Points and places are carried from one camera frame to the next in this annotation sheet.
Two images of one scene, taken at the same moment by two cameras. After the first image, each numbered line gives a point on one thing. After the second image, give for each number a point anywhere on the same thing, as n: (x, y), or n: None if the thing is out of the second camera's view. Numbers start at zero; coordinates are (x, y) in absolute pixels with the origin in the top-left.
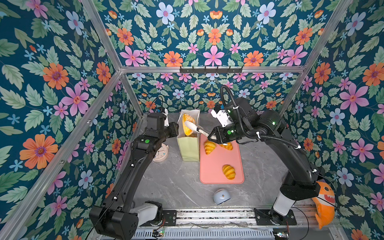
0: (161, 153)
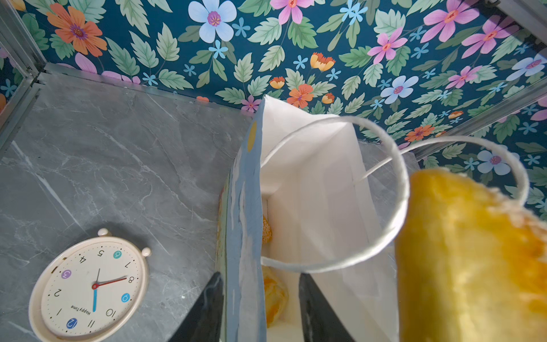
0: (90, 291)
